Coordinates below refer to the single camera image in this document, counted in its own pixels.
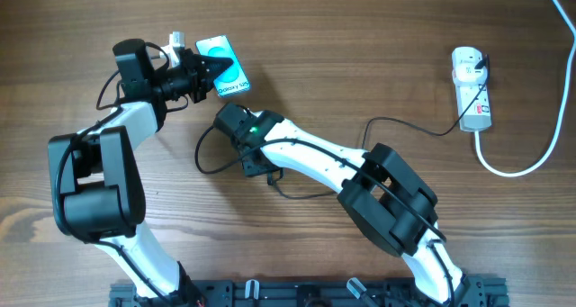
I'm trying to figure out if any cyan screen smartphone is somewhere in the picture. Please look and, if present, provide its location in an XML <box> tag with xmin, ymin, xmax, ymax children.
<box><xmin>196</xmin><ymin>35</ymin><xmax>251</xmax><ymax>97</ymax></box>

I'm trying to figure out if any black usb charging cable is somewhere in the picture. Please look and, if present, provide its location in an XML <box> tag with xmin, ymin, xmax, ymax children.
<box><xmin>267</xmin><ymin>54</ymin><xmax>492</xmax><ymax>201</ymax></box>

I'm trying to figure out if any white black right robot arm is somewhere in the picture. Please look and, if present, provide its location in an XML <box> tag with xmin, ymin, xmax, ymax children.
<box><xmin>213</xmin><ymin>104</ymin><xmax>463</xmax><ymax>306</ymax></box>

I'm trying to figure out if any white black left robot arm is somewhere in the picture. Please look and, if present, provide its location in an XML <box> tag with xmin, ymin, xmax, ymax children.
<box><xmin>48</xmin><ymin>39</ymin><xmax>234</xmax><ymax>306</ymax></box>

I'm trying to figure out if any white usb charger plug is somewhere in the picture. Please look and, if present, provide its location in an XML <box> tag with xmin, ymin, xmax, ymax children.
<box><xmin>452</xmin><ymin>62</ymin><xmax>488</xmax><ymax>86</ymax></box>

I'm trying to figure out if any white power strip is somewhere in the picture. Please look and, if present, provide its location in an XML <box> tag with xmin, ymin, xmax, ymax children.
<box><xmin>452</xmin><ymin>46</ymin><xmax>491</xmax><ymax>132</ymax></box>

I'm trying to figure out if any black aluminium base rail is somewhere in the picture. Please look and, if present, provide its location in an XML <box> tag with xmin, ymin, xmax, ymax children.
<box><xmin>108</xmin><ymin>277</ymin><xmax>509</xmax><ymax>307</ymax></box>

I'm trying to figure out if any white power strip cord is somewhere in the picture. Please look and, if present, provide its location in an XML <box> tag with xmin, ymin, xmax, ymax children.
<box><xmin>472</xmin><ymin>0</ymin><xmax>576</xmax><ymax>178</ymax></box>

